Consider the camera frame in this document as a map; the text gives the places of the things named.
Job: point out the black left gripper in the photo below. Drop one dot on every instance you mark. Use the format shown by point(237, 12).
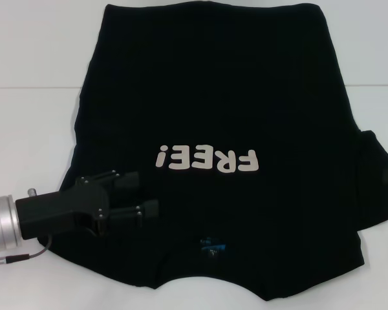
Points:
point(58, 206)

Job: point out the black shirt with FREE print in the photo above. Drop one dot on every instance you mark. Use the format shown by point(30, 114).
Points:
point(213, 97)

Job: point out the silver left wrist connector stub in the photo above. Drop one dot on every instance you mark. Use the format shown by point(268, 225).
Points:
point(32, 193)

